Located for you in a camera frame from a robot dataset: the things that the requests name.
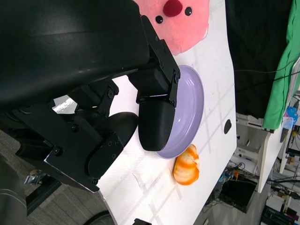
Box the purple plastic plate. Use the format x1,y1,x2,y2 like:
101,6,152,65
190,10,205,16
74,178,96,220
156,65,205,161

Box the grey caster wheel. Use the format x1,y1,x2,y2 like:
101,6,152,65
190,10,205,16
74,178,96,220
23,169,45,186

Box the white side desk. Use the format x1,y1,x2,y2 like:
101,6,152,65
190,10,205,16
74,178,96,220
235,112,289,193

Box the black frame beam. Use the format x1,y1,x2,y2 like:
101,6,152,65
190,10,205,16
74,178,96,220
25,175,62,216

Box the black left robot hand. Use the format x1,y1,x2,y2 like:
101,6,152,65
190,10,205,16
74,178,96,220
0,0,181,193

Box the pink plush doll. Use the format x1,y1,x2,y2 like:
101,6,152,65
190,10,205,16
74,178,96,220
135,0,210,56

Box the black box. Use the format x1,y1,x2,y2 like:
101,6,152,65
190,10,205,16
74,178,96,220
219,180,258,213

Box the orange striped bread toy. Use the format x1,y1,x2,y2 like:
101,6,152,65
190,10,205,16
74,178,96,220
172,143,201,186

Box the thin black cable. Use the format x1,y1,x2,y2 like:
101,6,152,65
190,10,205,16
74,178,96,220
234,56,300,83

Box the black backdrop curtain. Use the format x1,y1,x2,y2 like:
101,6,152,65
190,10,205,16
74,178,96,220
225,0,294,119

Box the black table grommet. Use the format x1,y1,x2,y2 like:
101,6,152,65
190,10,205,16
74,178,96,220
224,119,233,135

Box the green cloth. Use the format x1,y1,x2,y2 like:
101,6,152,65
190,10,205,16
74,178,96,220
262,0,300,132

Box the blue plastic bag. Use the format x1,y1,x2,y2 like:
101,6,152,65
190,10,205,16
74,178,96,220
282,106,299,129

